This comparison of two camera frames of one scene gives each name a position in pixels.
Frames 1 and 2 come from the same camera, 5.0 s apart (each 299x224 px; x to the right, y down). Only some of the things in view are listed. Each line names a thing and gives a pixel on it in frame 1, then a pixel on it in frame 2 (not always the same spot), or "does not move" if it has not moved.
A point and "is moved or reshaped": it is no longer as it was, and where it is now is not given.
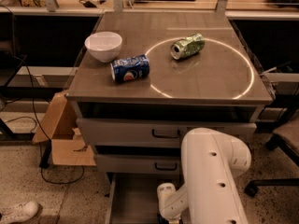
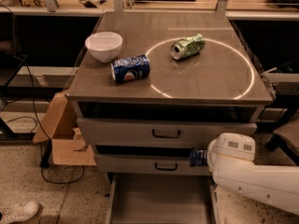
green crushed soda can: [187, 47] does not move
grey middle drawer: [147, 163] does not move
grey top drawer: [127, 133] does not move
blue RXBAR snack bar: [161, 219] is moved or reshaped
